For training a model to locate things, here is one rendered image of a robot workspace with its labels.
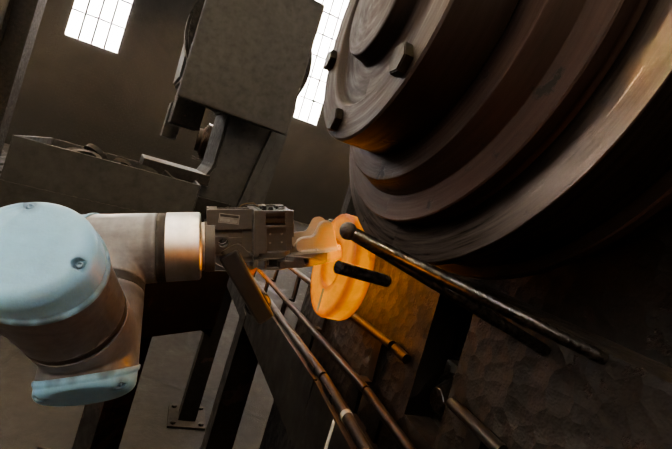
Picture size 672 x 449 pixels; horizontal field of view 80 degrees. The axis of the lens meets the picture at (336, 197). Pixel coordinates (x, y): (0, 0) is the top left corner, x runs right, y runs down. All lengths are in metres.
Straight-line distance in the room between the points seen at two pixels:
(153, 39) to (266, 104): 7.83
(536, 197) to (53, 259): 0.34
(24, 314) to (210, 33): 2.76
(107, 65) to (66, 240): 10.36
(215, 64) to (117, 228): 2.51
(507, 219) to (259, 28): 2.90
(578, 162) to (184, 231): 0.42
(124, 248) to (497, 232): 0.41
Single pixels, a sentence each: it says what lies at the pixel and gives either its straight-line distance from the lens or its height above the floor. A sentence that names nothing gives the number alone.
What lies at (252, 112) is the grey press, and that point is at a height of 1.33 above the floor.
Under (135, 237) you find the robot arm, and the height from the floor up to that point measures 0.81.
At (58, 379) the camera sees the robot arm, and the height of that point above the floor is 0.69.
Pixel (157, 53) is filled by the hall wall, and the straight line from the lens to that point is 10.64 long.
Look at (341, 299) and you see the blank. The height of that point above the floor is 0.79.
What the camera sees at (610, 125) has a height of 1.00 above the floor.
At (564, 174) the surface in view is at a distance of 0.28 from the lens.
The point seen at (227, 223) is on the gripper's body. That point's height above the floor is 0.85.
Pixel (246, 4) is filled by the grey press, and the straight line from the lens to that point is 3.13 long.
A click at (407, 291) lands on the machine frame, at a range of 0.56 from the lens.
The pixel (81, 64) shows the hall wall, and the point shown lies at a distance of 10.79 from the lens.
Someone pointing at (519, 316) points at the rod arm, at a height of 0.88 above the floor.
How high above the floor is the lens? 0.92
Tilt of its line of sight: level
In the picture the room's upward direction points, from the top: 17 degrees clockwise
